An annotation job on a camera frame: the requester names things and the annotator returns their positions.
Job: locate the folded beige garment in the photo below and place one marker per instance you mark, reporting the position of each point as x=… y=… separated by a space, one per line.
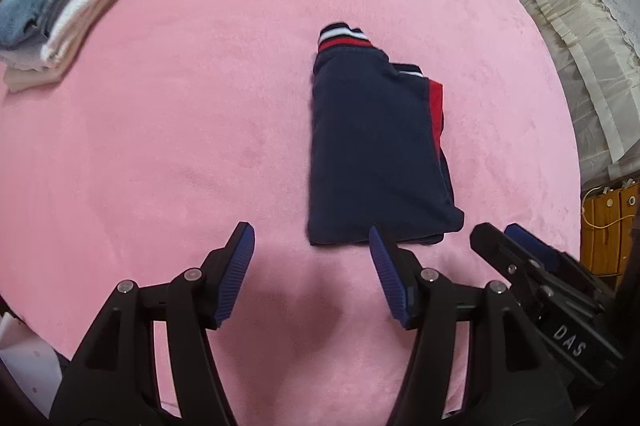
x=30 y=79

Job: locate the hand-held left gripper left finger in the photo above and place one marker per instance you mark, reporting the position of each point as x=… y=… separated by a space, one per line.
x=232 y=276

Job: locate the pink bed blanket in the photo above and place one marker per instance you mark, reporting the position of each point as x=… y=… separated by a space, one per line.
x=175 y=131

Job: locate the folded white fluffy garment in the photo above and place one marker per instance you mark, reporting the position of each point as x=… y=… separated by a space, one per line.
x=90 y=1

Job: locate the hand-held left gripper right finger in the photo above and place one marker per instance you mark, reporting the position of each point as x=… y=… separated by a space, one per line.
x=392 y=281

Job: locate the cream lace pillow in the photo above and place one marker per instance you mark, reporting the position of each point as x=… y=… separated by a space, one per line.
x=575 y=6

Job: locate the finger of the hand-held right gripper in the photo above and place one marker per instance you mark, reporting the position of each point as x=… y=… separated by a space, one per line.
x=532 y=246
x=495 y=246

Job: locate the navy and red varsity jacket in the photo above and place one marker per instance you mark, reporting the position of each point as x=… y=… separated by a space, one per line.
x=370 y=146

